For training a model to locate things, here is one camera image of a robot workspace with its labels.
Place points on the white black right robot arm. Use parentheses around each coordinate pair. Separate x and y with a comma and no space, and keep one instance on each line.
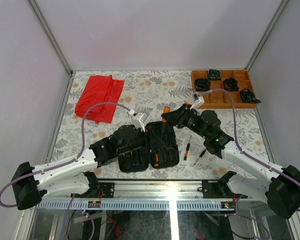
(273,184)

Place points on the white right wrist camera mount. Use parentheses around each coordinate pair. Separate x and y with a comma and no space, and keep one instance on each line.
(198,100)

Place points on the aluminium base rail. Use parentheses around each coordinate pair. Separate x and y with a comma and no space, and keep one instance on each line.
(148,195)

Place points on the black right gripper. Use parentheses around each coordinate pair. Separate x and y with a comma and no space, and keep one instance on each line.
(178,117)

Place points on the small orange black screwdriver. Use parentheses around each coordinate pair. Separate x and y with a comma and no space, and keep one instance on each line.
(200,156)

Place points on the red folded cloth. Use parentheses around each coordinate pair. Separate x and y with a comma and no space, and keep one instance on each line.
(99,89)

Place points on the orange compartment tray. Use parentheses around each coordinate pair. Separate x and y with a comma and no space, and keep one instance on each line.
(224,89)

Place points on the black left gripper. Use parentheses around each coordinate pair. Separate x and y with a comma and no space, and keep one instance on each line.
(140,131)

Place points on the black plastic tool case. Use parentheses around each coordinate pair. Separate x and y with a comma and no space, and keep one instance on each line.
(160,150)

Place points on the large black handled screwdriver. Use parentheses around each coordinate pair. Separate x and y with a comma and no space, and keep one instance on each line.
(156,164)

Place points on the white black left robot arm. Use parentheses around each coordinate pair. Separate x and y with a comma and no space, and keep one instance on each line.
(72,175)

